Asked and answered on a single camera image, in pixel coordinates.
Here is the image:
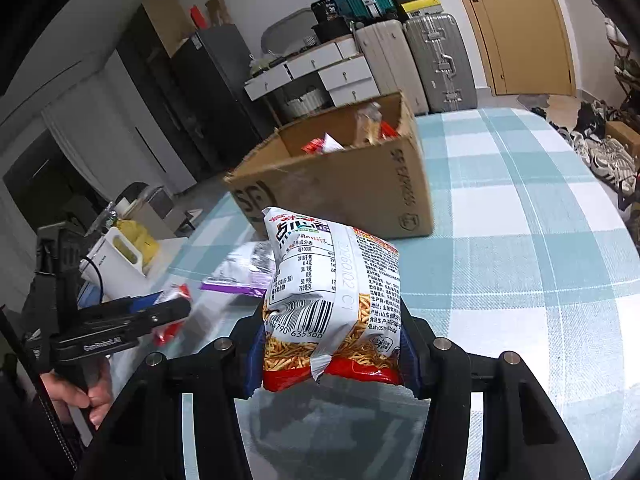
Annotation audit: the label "silver suitcase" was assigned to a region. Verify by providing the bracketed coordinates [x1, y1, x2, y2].
[401, 11, 479, 114]

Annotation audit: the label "grey arched mirror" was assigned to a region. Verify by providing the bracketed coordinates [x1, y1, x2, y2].
[260, 12, 319, 57]

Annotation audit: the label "brown cardboard box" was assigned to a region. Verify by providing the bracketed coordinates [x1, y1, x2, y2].
[223, 91, 435, 241]

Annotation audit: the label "white drawer dresser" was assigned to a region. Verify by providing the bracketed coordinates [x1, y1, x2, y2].
[243, 38, 382, 122]

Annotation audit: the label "blue white checked tablecloth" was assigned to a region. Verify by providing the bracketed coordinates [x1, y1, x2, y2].
[165, 107, 640, 480]

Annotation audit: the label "tan snack packet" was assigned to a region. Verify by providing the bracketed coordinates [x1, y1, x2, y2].
[354, 101, 384, 147]

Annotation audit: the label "white jug with yellow contents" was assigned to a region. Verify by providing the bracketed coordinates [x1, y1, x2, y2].
[81, 219, 162, 297]

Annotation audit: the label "black labelled bag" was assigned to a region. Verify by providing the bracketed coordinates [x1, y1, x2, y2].
[310, 0, 342, 24]

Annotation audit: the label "wooden door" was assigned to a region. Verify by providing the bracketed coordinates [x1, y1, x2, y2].
[442, 0, 577, 97]

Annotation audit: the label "woven laundry basket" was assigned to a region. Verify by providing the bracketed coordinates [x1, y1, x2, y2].
[276, 87, 329, 122]

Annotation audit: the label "beige suitcase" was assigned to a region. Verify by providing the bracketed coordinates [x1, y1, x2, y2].
[354, 19, 432, 117]

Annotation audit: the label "person's left hand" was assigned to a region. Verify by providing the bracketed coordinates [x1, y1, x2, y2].
[40, 366, 114, 429]

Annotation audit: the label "pile of scattered shoes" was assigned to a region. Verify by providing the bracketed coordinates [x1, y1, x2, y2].
[529, 99, 640, 212]

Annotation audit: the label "white purple snack packet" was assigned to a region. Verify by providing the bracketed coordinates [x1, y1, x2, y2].
[200, 241, 275, 299]

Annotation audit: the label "brown shoe box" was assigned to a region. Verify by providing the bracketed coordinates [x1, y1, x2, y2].
[604, 120, 640, 159]

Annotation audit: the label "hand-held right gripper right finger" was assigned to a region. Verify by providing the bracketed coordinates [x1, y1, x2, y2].
[397, 305, 593, 480]

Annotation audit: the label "white crispy noodle snack packet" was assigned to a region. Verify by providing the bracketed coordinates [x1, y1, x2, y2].
[260, 206, 405, 394]

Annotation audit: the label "large flat cardboard carton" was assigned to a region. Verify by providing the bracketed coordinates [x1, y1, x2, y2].
[141, 0, 197, 59]

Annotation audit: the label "black refrigerator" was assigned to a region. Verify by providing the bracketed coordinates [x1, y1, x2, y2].
[167, 27, 264, 172]

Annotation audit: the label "brown paper bag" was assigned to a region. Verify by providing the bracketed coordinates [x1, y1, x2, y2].
[204, 0, 234, 27]

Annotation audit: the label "white red noodle packet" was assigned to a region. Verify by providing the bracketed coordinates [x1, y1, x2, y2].
[300, 132, 347, 157]

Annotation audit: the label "black storage box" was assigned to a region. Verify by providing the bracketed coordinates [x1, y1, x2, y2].
[313, 16, 354, 44]

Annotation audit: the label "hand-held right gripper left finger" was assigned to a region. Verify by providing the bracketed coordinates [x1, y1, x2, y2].
[75, 307, 266, 480]

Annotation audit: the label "yellow black shoe box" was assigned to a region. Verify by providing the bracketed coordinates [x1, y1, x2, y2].
[400, 0, 444, 17]

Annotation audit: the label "rows of assorted shoes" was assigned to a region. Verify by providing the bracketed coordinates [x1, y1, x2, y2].
[604, 16, 640, 111]

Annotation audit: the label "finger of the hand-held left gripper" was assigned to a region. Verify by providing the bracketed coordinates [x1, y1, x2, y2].
[104, 295, 165, 317]
[134, 298, 194, 339]

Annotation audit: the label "red white snack packet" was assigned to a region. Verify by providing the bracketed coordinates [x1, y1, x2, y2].
[151, 283, 194, 347]

